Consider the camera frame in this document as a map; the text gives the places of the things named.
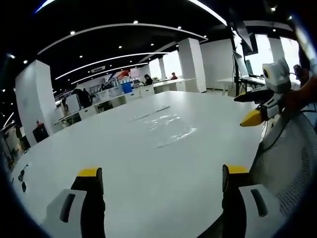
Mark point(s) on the white background desk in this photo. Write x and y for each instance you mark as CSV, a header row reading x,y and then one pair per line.
x,y
237,83

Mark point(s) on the long white counter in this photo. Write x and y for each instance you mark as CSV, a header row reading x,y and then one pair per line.
x,y
173,84

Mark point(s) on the blue storage bin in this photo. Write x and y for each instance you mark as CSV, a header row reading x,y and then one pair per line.
x,y
127,88

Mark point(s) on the tall white pillar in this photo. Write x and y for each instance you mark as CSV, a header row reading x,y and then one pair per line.
x,y
192,64

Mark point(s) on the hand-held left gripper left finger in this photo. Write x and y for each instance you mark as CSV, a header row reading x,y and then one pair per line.
x,y
81,213

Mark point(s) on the black monitor on stand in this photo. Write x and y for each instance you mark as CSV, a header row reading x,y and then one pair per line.
x,y
245,39

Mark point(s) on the clear crinkled food packaging bag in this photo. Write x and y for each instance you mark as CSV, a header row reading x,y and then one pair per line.
x,y
173,130

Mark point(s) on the white box appliance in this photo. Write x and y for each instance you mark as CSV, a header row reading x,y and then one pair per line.
x,y
73,102

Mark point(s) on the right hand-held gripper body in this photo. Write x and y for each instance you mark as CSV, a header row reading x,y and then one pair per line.
x,y
278,77

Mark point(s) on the wide white pillar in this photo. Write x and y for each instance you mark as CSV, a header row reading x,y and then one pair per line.
x,y
34,99

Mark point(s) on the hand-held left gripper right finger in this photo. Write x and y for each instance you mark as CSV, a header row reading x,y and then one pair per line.
x,y
235,210

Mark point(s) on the white mesh laundry basket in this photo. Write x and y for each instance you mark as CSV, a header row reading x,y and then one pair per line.
x,y
289,161

